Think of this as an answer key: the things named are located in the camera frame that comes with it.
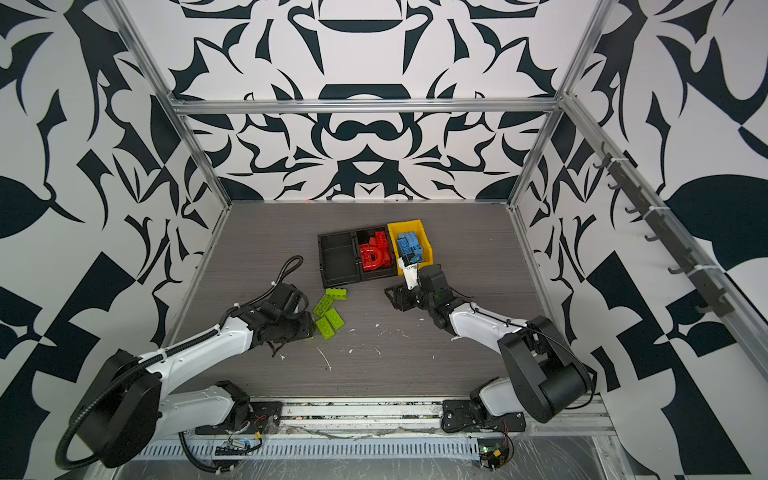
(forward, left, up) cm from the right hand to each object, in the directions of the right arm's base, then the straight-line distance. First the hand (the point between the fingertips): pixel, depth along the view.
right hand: (394, 286), depth 88 cm
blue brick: (+18, -4, -5) cm, 19 cm away
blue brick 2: (+17, -8, -4) cm, 19 cm away
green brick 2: (-6, +18, -9) cm, 21 cm away
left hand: (-9, +24, -4) cm, 26 cm away
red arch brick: (+13, +3, -4) cm, 14 cm away
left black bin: (+14, +18, -6) cm, 24 cm away
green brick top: (+1, +17, -6) cm, 19 cm away
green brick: (-2, +21, -6) cm, 22 cm away
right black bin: (+21, +10, -4) cm, 24 cm away
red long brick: (+14, +8, -4) cm, 16 cm away
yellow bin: (+25, -8, -3) cm, 26 cm away
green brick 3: (-9, +20, -8) cm, 24 cm away
